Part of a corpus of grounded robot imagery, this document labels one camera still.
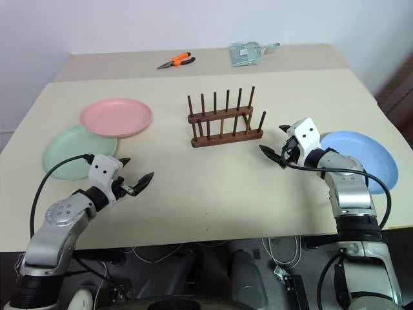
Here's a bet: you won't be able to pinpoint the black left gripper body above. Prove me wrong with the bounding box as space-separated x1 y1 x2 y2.
111 176 137 199

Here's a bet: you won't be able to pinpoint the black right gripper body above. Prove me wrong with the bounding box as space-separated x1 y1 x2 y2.
280 136 301 169

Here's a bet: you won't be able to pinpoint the wooden dish rack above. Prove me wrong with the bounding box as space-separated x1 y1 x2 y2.
186 85 268 149

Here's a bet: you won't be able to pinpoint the pink plate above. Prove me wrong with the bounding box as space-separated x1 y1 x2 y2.
79 98 154 140

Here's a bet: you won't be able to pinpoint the green plate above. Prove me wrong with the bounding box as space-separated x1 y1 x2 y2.
41 124 119 181

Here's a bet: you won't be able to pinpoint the blue plate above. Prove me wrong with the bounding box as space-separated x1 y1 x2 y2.
317 130 399 196

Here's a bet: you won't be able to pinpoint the white round wheel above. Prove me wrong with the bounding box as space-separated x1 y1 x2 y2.
68 287 94 310

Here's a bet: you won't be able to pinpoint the brown wooden furniture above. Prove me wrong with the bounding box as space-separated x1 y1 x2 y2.
374 52 413 130

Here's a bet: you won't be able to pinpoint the grey rounded robot leg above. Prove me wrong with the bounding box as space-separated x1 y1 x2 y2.
230 249 269 310

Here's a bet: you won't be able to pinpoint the black box under table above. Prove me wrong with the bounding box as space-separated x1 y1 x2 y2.
283 273 312 310

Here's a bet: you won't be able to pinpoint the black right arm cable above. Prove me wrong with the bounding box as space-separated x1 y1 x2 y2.
279 149 393 231

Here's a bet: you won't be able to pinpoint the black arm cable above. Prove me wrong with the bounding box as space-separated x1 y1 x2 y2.
279 149 393 231
29 154 96 242

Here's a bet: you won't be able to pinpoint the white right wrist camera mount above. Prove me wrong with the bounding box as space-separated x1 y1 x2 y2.
286 118 324 169

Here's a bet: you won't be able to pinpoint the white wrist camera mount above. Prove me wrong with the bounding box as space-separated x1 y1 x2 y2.
286 118 324 169
87 154 124 207

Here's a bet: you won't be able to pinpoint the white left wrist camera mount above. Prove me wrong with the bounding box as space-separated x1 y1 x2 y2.
87 154 124 207

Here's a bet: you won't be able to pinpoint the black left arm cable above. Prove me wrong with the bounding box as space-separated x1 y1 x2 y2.
29 154 96 242

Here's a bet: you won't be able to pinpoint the white loose cables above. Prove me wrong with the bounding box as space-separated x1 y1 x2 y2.
261 236 303 270

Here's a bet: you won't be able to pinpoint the orange handled pliers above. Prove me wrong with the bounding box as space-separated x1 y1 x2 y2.
156 52 196 70

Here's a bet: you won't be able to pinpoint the black robot body cable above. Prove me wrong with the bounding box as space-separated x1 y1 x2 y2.
316 249 345 310

